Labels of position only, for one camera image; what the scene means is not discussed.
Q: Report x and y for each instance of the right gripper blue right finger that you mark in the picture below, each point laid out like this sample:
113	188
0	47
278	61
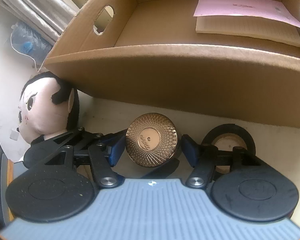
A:
202	158

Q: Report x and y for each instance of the clear plastic bag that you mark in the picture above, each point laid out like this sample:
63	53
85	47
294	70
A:
28	42

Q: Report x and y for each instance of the plush doll red shirt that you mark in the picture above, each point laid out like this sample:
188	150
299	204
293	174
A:
48	106

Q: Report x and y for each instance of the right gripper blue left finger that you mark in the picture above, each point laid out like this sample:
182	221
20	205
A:
104	154

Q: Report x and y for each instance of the grey curtain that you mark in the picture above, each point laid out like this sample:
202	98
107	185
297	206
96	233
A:
48	17

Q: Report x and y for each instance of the brown cardboard box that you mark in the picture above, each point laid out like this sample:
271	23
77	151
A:
148	52

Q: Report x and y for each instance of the pink cover notebook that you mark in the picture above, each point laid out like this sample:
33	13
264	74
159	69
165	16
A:
262	19

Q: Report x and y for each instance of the black tape roll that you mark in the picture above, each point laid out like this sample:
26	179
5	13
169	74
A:
218	145

